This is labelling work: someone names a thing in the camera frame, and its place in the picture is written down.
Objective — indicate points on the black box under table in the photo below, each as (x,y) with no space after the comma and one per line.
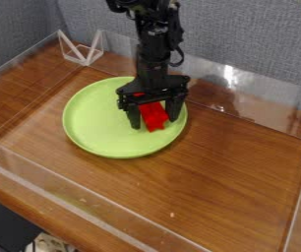
(17,231)

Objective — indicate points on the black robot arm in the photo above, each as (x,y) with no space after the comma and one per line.
(160,34)

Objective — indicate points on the clear acrylic corner bracket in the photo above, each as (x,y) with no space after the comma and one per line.
(80,53)

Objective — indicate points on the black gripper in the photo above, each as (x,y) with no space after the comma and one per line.
(168,89)

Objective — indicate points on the green round plate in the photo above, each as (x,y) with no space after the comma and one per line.
(97,127)

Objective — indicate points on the clear acrylic enclosure wall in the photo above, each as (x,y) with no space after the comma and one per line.
(219,192)

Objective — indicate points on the white power strip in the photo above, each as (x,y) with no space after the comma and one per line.
(48,243)

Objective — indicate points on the red plastic block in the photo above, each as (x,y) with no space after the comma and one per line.
(154,116)

